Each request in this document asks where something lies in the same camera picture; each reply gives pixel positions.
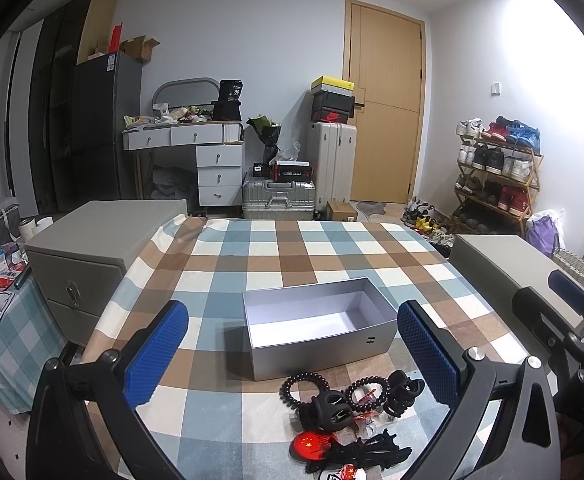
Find black bracelet with red charm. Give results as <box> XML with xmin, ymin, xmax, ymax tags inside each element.
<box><xmin>346</xmin><ymin>375</ymin><xmax>392</xmax><ymax>414</ymax></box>

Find black hair tie bundle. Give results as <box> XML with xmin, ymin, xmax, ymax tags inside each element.
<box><xmin>305</xmin><ymin>428</ymin><xmax>413</xmax><ymax>475</ymax></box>

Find black bead bracelet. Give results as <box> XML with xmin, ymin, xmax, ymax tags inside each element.
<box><xmin>280</xmin><ymin>370</ymin><xmax>330</xmax><ymax>412</ymax></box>

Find white round badge red print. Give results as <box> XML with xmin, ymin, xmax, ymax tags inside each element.
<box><xmin>319</xmin><ymin>464</ymin><xmax>367</xmax><ymax>480</ymax></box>

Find red China flag badge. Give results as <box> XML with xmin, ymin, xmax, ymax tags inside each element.
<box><xmin>291</xmin><ymin>430</ymin><xmax>339</xmax><ymax>462</ymax></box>

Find red and clear hair clip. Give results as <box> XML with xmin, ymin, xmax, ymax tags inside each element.
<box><xmin>353</xmin><ymin>412</ymin><xmax>394</xmax><ymax>439</ymax></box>

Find black hair claw clip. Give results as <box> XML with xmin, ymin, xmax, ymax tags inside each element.
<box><xmin>298</xmin><ymin>390</ymin><xmax>354</xmax><ymax>432</ymax></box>

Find purple bag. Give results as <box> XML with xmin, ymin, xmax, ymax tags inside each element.
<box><xmin>525</xmin><ymin>209</ymin><xmax>565</xmax><ymax>258</ymax></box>

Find plaid checkered tablecloth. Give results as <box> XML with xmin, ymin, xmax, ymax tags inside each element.
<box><xmin>83</xmin><ymin>215</ymin><xmax>527</xmax><ymax>479</ymax></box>

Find grey cabinet right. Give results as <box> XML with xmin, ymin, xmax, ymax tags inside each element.
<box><xmin>449</xmin><ymin>234</ymin><xmax>584</xmax><ymax>347</ymax></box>

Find side table plaid cloth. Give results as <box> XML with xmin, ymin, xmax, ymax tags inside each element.
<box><xmin>0</xmin><ymin>278</ymin><xmax>66</xmax><ymax>415</ymax></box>

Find grey bedside cabinet left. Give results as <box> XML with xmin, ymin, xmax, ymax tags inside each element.
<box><xmin>25</xmin><ymin>200</ymin><xmax>187</xmax><ymax>347</ymax></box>

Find wooden shoe rack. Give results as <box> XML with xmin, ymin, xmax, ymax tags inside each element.
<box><xmin>451</xmin><ymin>134</ymin><xmax>543</xmax><ymax>237</ymax></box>

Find silver grey open box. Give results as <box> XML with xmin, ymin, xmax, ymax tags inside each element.
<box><xmin>243</xmin><ymin>278</ymin><xmax>397</xmax><ymax>380</ymax></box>

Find small cardboard box floor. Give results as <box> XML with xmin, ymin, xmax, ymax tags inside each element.
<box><xmin>327</xmin><ymin>200</ymin><xmax>358</xmax><ymax>222</ymax></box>

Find silver flat suitcase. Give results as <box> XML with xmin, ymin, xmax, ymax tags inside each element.
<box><xmin>242</xmin><ymin>177</ymin><xmax>316</xmax><ymax>220</ymax></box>

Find black refrigerator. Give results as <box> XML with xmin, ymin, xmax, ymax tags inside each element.
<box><xmin>70</xmin><ymin>52</ymin><xmax>142</xmax><ymax>205</ymax></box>

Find white upright suitcase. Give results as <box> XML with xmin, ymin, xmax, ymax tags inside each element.
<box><xmin>305</xmin><ymin>122</ymin><xmax>357</xmax><ymax>214</ymax></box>

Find white dressing desk drawers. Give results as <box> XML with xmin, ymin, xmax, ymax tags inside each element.
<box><xmin>123</xmin><ymin>120</ymin><xmax>246</xmax><ymax>208</ymax></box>

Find black red box on suitcase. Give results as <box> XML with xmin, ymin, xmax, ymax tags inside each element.
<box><xmin>270</xmin><ymin>160</ymin><xmax>313</xmax><ymax>182</ymax></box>

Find red black Nike shoe box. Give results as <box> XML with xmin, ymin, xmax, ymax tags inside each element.
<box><xmin>311</xmin><ymin>107</ymin><xmax>349</xmax><ymax>124</ymax></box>

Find black flower bouquet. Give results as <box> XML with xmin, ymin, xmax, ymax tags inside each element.
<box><xmin>247</xmin><ymin>115</ymin><xmax>281</xmax><ymax>166</ymax></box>

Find black bag on desk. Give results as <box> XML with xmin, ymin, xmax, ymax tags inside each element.
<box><xmin>211</xmin><ymin>80</ymin><xmax>243</xmax><ymax>122</ymax></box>

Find grey arched mirror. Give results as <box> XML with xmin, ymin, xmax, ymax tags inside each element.
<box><xmin>151</xmin><ymin>77</ymin><xmax>220</xmax><ymax>113</ymax></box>

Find yellow shoe box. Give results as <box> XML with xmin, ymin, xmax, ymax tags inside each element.
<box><xmin>310</xmin><ymin>76</ymin><xmax>355</xmax><ymax>96</ymax></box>

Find wooden door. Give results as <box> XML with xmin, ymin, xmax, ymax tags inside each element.
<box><xmin>343</xmin><ymin>0</ymin><xmax>426</xmax><ymax>204</ymax></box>

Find open cardboard box top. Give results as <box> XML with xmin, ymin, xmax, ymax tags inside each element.
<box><xmin>120</xmin><ymin>36</ymin><xmax>159</xmax><ymax>63</ymax></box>

